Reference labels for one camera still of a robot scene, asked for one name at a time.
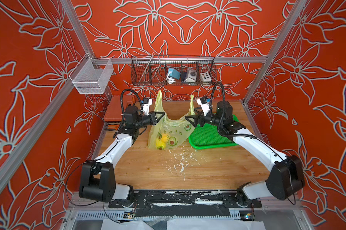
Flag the yellow plastic bag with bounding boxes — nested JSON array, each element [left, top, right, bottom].
[[147, 95, 195, 150]]

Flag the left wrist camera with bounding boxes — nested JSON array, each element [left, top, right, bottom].
[[142, 98, 153, 116]]

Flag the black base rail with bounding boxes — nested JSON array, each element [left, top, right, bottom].
[[108, 190, 262, 219]]

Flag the white button box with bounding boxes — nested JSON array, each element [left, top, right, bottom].
[[200, 72, 212, 85]]

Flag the orange tool case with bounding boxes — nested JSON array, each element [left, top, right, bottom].
[[104, 95, 135, 122]]

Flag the orange handled pliers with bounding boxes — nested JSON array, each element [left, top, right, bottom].
[[105, 124, 119, 131]]

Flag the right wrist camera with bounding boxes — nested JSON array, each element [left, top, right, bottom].
[[197, 96, 211, 116]]

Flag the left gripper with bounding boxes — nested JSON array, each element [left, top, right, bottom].
[[134, 112, 165, 130]]

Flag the green plastic basket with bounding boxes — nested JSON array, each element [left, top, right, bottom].
[[188, 124, 237, 150]]

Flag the black wire wall basket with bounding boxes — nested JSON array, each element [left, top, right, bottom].
[[131, 55, 218, 86]]

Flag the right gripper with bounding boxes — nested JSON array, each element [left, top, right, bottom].
[[185, 107, 225, 129]]

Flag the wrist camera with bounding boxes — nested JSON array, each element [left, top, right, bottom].
[[197, 96, 211, 116], [142, 98, 153, 116]]

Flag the blue white device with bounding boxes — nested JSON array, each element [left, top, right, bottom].
[[166, 68, 181, 84]]

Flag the yellow pear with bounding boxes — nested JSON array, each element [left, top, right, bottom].
[[155, 134, 169, 149]]

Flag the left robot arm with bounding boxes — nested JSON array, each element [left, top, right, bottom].
[[79, 105, 165, 203]]

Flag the white round socket box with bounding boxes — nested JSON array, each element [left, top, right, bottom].
[[182, 68, 197, 83]]

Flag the clear wire basket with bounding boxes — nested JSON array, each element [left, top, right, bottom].
[[70, 59, 114, 94]]

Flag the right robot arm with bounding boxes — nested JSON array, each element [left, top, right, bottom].
[[185, 98, 305, 208]]

